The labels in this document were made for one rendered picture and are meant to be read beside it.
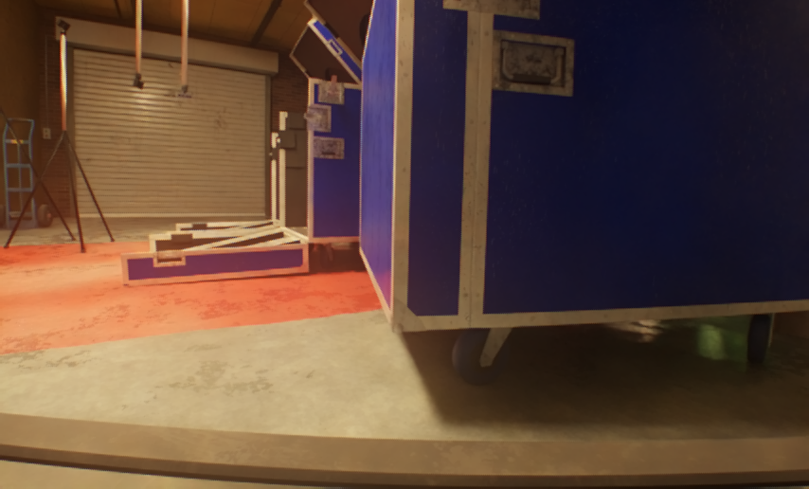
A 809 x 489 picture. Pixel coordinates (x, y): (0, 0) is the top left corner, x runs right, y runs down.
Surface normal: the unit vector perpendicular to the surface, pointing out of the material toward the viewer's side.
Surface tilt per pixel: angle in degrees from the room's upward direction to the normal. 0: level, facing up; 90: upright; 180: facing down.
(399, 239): 90
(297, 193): 90
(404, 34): 90
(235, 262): 90
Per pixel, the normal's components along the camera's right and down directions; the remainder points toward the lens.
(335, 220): 0.44, 0.09
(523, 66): 0.17, 0.10
